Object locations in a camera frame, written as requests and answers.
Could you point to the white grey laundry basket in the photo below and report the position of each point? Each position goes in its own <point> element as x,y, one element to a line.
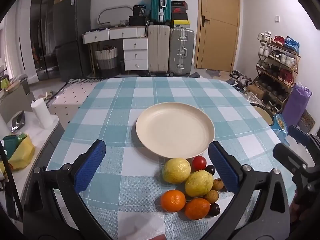
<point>106,57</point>

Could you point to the silver suitcase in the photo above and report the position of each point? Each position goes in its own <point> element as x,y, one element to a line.
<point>181,52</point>

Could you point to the brown longan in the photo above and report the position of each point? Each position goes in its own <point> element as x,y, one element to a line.
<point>217,183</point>
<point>211,196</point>

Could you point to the black bag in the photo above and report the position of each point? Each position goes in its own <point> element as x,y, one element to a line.
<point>139,10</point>

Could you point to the group of assorted shoes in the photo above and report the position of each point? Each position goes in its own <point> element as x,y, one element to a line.
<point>285,73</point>

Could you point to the dark purple cherry tomato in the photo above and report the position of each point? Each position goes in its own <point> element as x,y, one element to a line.
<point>210,170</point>
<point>214,209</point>

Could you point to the yellow-green guava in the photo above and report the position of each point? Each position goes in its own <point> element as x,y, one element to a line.
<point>199,183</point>
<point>176,170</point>

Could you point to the blue snack packet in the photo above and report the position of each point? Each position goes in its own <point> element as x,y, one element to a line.
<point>280,127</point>

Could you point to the red tomato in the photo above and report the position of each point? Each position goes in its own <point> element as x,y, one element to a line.
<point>198,162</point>

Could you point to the dark slipper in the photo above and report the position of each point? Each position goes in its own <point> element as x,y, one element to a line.
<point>195,75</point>

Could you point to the yellow plastic bag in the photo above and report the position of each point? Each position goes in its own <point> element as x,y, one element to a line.
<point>23,155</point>

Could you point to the teal suitcase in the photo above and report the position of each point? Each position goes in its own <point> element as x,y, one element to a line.
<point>160,5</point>

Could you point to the white desk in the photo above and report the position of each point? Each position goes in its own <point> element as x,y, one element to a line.
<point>110,33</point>

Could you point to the yellow black shoe box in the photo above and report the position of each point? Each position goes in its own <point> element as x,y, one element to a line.
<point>182,24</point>

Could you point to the beige suitcase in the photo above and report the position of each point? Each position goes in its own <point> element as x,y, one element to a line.
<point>158,50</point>

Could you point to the oval mirror frame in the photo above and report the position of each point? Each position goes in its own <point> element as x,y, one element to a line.
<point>100,15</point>

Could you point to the purple bag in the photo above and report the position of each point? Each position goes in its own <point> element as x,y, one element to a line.
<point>296,105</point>

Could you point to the pile of loose sneakers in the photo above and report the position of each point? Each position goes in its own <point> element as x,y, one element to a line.
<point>240,80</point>

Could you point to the white side table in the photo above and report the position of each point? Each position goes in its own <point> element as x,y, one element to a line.
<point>40,135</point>

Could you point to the round dark-rimmed stool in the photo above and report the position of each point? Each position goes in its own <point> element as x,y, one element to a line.
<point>262,112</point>

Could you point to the patterned brown mat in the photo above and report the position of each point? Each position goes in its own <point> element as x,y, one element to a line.
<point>307,120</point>

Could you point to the pair of beige slippers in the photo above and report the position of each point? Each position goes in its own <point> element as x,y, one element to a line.
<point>46,95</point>

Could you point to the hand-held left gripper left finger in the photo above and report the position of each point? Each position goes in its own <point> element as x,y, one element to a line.
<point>90,165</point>

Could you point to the dark glass wardrobe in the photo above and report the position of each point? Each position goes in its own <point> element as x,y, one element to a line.
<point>42,30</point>

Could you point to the dark grey refrigerator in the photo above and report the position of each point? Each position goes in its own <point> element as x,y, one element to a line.
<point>72,37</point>

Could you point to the white paper towel roll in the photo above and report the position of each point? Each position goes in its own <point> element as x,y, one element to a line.
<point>41,113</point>

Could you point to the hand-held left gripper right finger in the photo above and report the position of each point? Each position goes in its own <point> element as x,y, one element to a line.
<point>222,165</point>

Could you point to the wooden door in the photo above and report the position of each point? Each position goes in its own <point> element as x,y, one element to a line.
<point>217,25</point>

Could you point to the silver pouch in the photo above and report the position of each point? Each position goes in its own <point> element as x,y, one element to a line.
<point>18,122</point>

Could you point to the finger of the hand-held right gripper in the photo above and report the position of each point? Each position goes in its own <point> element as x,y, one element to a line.
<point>300,135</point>
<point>290,158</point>

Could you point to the black red shoe box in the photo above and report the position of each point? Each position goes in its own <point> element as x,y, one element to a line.
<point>178,4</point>
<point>179,10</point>

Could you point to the brown cardboard box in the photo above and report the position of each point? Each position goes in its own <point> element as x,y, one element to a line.
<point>255,91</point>

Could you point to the white drawer cabinet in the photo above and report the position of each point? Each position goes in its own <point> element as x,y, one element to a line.
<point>135,55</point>

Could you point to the metal shoe rack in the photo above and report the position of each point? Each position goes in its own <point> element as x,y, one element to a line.
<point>296,78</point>

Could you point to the green packet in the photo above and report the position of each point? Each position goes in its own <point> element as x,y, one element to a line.
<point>11,145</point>

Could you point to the white dotted rug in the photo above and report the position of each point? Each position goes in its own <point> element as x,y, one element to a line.
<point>72,97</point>

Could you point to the cream round plate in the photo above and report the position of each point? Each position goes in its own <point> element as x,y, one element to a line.
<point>175,130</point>

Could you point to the orange mandarin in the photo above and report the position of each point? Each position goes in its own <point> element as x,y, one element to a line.
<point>173,200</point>
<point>197,208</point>

